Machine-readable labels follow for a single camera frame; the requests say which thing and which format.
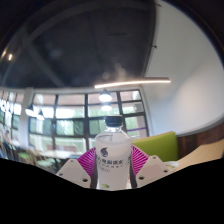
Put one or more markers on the dark-framed grid window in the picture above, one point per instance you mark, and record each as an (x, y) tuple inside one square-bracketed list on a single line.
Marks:
[(70, 126)]

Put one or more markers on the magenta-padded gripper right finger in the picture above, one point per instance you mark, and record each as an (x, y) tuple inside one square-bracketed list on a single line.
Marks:
[(150, 170)]

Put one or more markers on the curved linear ceiling light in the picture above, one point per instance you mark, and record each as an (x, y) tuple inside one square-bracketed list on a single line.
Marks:
[(133, 82)]

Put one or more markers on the white black-capped drink bottle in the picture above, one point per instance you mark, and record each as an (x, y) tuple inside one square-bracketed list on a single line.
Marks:
[(113, 150)]

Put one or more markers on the wooden dining table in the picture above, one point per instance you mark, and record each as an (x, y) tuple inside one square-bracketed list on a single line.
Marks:
[(61, 154)]

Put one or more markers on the green upholstered bench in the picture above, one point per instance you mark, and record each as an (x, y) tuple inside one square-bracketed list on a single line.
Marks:
[(160, 146)]

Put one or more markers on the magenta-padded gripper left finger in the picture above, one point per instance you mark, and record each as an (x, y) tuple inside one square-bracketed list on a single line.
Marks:
[(75, 171)]

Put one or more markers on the wooden chairs with green seats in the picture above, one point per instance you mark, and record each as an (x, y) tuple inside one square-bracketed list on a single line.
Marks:
[(26, 156)]

